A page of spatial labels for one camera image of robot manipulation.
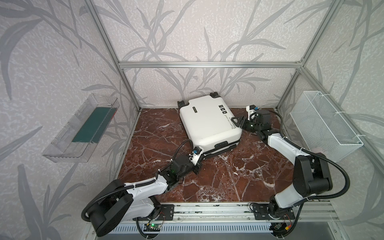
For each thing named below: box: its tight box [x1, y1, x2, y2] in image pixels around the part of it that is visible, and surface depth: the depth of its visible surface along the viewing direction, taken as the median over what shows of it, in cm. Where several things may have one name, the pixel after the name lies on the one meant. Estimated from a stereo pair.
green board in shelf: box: [72, 107, 117, 144], surface depth 68 cm
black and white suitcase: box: [177, 92, 243, 160], surface depth 89 cm
